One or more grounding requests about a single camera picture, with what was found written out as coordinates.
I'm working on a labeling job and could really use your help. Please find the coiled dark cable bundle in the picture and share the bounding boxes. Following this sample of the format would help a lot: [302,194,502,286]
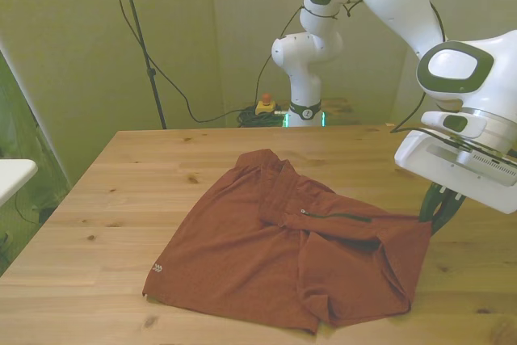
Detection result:
[235,104,290,128]

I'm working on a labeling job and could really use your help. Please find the yellow emergency stop box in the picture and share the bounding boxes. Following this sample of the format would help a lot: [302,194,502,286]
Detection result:
[254,93,280,117]

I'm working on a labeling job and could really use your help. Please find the rust red shorts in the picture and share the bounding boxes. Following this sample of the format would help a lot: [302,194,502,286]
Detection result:
[141,148,435,336]

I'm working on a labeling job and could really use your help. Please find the black hanging cable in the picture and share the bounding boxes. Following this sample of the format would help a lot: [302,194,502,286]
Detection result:
[103,0,259,124]

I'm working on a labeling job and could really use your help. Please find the black tripod stand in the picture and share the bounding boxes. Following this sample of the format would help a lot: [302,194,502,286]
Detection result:
[114,0,169,131]

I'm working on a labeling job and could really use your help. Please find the white board edge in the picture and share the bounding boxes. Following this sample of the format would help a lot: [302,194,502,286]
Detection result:
[0,158,39,208]

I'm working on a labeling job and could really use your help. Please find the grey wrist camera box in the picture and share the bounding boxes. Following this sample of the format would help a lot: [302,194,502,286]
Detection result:
[427,141,517,189]

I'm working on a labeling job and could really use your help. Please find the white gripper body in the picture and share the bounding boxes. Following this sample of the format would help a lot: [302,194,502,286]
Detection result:
[393,128,517,216]

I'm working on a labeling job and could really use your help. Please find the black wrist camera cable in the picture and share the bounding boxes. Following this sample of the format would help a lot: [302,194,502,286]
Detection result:
[389,0,448,135]

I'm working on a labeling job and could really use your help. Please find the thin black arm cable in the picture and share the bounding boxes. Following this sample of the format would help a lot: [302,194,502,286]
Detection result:
[255,0,364,104]

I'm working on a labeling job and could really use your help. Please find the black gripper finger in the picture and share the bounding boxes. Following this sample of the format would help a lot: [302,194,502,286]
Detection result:
[431,192,464,238]
[418,183,444,224]

